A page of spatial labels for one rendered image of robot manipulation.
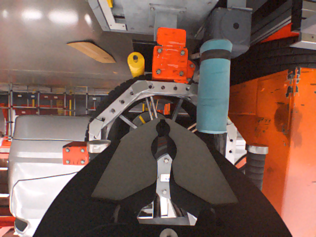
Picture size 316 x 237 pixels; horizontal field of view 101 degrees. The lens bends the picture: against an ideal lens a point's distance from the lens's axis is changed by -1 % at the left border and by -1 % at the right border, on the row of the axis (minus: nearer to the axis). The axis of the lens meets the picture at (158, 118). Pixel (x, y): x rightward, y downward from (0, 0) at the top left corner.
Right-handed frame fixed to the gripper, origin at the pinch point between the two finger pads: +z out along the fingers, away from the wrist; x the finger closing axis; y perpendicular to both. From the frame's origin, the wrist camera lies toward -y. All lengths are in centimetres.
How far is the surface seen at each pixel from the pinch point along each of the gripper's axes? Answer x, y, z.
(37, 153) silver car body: -75, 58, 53
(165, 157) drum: 2.3, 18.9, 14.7
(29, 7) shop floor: -92, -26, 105
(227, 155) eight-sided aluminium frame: 27.5, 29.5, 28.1
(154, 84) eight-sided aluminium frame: -1.7, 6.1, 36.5
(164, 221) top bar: 2.7, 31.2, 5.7
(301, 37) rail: 54, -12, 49
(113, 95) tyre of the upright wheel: -18.2, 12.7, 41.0
